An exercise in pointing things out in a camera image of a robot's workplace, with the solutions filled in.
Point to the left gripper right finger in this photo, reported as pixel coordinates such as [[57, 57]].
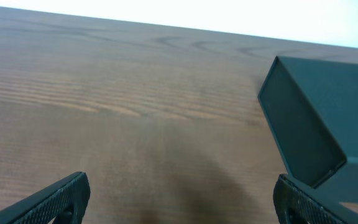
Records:
[[298, 203]]

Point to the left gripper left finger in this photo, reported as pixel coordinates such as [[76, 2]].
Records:
[[62, 202]]

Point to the dark green box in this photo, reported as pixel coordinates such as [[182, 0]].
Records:
[[311, 107]]

